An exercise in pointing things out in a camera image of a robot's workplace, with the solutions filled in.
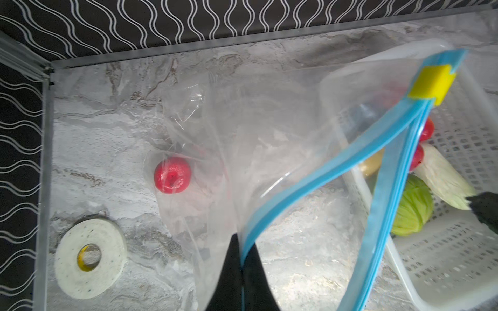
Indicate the green cabbage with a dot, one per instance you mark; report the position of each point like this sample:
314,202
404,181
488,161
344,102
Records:
415,208

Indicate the red tomato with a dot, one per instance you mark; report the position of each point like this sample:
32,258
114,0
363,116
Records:
418,158

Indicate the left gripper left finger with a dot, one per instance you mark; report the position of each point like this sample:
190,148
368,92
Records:
228,293

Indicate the clear zip top bag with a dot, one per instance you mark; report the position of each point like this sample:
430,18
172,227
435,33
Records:
259,144

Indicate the white plastic basket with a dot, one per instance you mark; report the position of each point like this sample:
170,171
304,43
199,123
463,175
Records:
451,263

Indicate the white daikon radish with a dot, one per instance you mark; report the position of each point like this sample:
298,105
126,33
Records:
447,184

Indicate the red apple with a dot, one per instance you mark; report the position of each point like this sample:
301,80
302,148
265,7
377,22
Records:
172,175

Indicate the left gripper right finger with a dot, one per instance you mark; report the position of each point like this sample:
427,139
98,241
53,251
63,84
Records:
257,295

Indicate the white tape roll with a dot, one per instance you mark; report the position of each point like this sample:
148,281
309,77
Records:
90,258

